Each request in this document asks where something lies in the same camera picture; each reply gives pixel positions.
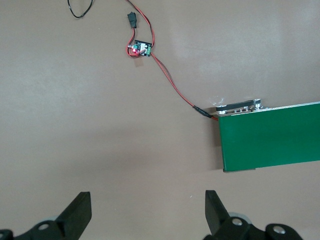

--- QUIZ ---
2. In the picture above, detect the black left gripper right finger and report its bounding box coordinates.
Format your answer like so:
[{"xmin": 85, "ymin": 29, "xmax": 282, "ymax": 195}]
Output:
[{"xmin": 203, "ymin": 189, "xmax": 304, "ymax": 240}]

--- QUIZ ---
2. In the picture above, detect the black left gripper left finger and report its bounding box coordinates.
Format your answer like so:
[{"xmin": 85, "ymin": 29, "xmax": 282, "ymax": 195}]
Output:
[{"xmin": 0, "ymin": 191, "xmax": 93, "ymax": 240}]

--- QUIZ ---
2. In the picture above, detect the green conveyor belt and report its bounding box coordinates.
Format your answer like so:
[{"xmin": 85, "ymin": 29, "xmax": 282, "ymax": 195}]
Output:
[{"xmin": 215, "ymin": 98, "xmax": 320, "ymax": 174}]

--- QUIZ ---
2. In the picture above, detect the small black circuit board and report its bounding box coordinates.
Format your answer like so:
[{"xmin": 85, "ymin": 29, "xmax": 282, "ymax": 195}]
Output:
[{"xmin": 127, "ymin": 39, "xmax": 153, "ymax": 58}]

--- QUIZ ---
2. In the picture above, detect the red and black wire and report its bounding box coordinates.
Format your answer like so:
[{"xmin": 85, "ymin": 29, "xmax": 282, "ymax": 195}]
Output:
[{"xmin": 124, "ymin": 0, "xmax": 220, "ymax": 123}]

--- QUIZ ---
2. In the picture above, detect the thin black looped cable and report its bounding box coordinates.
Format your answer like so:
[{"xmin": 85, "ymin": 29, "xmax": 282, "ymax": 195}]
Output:
[{"xmin": 66, "ymin": 0, "xmax": 95, "ymax": 19}]

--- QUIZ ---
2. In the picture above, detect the black inline wire connector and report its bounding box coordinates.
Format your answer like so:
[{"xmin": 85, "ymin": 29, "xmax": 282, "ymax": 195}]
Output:
[{"xmin": 126, "ymin": 11, "xmax": 139, "ymax": 29}]

